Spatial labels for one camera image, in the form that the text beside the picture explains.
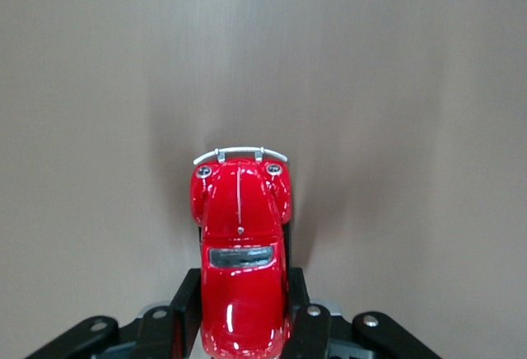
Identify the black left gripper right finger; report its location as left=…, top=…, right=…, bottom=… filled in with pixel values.
left=283, top=266, right=442, bottom=359

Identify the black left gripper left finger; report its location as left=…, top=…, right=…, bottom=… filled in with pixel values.
left=24, top=267, right=203, bottom=359

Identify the red beetle toy car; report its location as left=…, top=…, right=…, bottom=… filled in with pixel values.
left=189, top=146, right=293, bottom=359

